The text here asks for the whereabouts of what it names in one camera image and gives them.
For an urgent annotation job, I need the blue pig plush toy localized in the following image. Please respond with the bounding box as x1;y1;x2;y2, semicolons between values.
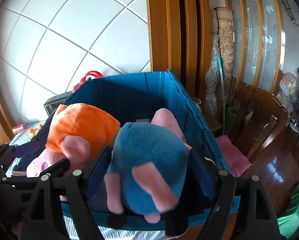
104;108;191;224

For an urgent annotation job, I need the blue striped table cloth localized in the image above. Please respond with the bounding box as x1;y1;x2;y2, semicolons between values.
5;121;165;240

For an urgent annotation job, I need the pink cylindrical can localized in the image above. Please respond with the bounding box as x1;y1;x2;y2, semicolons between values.
12;124;27;134

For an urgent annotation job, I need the yellow duck plush toy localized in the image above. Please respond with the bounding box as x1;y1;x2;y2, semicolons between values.
27;121;45;139

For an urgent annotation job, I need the pink seat cushion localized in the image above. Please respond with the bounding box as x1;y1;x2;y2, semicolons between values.
216;135;251;177

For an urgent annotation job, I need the green cloth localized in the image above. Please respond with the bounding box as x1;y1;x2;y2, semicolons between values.
277;181;299;239

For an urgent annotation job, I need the black gift bag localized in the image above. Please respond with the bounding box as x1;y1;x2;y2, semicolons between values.
44;92;72;116

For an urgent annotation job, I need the orange pig plush toy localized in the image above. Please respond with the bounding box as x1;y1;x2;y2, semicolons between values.
26;103;120;177

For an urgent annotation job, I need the wooden chair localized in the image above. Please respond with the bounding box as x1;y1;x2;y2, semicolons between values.
229;85;288;163

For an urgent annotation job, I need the red bear suitcase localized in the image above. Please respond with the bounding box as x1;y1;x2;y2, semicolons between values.
72;70;104;93

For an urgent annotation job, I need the rolled patterned carpet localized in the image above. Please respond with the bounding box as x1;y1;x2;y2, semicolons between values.
205;7;235;116

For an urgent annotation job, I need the blue plastic storage crate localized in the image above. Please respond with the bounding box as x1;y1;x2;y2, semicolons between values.
19;69;241;231

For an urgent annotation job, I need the teal mop handle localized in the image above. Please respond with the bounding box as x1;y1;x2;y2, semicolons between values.
217;56;225;135

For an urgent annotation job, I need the wooden door frame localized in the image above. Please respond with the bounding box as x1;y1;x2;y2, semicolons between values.
146;0;211;101

